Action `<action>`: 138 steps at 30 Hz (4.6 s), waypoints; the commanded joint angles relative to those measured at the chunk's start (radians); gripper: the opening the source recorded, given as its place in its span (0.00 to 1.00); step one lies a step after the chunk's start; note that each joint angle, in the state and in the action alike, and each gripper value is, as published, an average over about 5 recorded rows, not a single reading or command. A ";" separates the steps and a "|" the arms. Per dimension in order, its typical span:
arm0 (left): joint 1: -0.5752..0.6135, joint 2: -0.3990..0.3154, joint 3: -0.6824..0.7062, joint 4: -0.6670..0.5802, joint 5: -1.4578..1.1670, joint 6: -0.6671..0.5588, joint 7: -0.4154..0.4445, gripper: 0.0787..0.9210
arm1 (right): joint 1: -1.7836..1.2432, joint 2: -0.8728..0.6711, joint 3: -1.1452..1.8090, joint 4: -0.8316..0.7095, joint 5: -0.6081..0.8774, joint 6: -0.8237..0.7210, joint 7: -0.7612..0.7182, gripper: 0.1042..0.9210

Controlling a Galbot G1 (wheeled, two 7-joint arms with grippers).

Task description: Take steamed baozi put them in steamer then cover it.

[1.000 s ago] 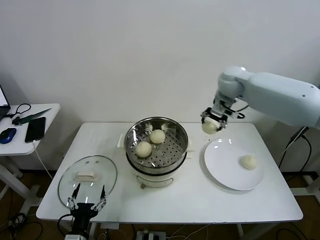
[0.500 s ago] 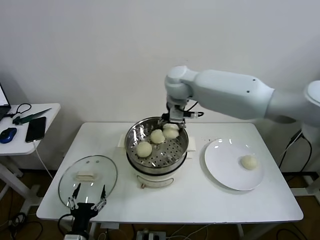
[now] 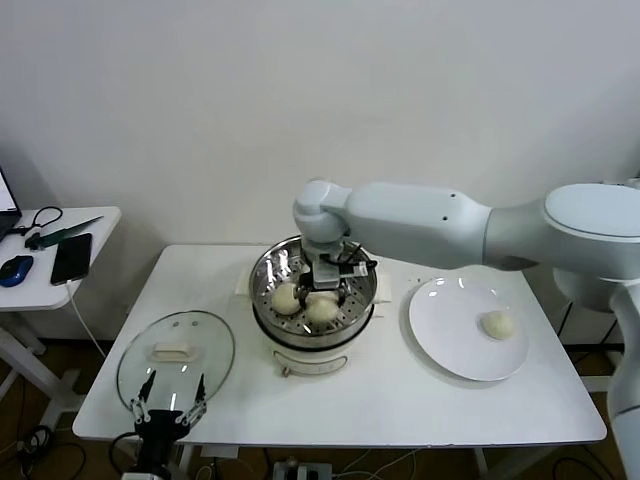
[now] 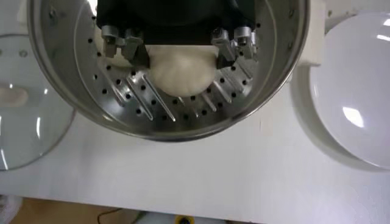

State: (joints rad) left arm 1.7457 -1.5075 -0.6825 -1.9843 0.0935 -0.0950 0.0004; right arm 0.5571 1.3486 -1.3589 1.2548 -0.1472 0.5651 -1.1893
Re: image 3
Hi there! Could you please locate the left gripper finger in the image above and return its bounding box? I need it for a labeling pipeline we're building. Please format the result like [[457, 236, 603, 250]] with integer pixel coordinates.
[[177, 372, 209, 426], [129, 370, 157, 426]]

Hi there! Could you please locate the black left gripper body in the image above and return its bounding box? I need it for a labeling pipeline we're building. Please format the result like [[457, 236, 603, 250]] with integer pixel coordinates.
[[137, 409, 189, 467]]

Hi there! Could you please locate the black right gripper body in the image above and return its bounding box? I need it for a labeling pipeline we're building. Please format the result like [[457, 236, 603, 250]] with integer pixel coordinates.
[[310, 255, 347, 292]]

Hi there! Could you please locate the white steamed baozi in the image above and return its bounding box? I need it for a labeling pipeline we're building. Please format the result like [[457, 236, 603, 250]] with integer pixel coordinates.
[[271, 283, 304, 316], [481, 309, 515, 342], [304, 294, 340, 324]]

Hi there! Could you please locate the glass lid with white handle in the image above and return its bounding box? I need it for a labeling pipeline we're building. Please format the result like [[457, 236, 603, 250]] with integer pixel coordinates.
[[117, 309, 236, 416]]

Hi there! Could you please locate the stainless steel steamer basket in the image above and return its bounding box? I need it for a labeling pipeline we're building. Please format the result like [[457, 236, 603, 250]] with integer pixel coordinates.
[[234, 232, 394, 349]]

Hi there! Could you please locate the white round plate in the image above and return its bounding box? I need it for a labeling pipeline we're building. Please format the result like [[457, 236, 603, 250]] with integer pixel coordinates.
[[408, 277, 530, 384]]

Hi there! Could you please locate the grey floor power strip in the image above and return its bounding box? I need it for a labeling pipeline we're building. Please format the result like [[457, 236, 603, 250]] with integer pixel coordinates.
[[272, 459, 334, 480]]

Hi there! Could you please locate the black smartphone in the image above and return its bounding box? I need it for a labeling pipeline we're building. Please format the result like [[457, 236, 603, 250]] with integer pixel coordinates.
[[49, 232, 94, 287]]

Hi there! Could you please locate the blue computer mouse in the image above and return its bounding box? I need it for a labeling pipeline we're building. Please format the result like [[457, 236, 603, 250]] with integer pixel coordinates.
[[0, 255, 34, 289]]

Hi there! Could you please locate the green circuit board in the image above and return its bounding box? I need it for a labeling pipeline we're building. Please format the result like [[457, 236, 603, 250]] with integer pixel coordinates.
[[24, 215, 105, 251]]

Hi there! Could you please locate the white side table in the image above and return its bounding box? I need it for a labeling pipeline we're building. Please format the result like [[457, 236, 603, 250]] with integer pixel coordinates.
[[0, 206, 122, 431]]

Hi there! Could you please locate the black laptop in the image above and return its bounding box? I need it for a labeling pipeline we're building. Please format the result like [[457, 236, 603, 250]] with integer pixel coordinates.
[[0, 167, 23, 241]]

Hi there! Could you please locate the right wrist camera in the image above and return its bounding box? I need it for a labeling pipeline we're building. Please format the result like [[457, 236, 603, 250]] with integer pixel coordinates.
[[339, 258, 377, 280]]

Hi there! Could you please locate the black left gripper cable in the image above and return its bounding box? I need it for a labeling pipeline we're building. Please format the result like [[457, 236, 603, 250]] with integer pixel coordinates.
[[110, 432, 141, 474]]

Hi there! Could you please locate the black floor cable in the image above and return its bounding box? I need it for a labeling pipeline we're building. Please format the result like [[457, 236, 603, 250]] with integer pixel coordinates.
[[14, 424, 86, 480]]

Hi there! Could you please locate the white charging cable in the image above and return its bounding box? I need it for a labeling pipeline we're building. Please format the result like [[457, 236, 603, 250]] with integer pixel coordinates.
[[63, 279, 107, 359]]

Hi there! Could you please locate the black looped cable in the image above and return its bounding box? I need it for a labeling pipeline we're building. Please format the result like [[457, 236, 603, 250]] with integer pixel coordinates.
[[12, 205, 65, 239]]

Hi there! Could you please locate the black wall cable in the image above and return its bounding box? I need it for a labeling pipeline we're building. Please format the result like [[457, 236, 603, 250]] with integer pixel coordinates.
[[557, 297, 621, 344]]

